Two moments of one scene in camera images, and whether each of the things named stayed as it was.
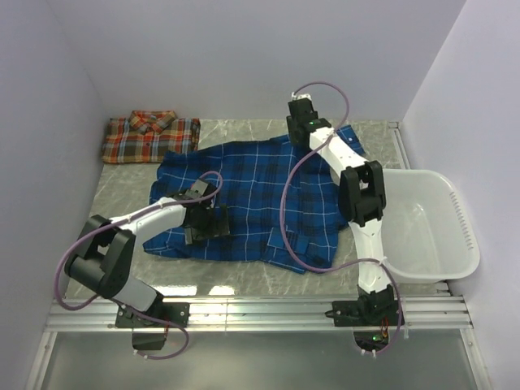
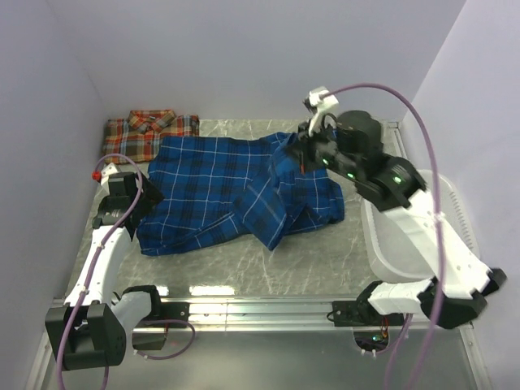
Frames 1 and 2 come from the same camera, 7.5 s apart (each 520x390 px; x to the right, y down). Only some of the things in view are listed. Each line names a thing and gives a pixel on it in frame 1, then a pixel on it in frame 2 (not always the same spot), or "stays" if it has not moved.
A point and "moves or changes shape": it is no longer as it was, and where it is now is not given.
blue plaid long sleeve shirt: x=283 y=201 moves or changes shape
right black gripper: x=290 y=125 -> x=301 y=148
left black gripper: x=217 y=229 -> x=151 y=197
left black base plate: x=178 y=313 stays
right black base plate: x=365 y=313 stays
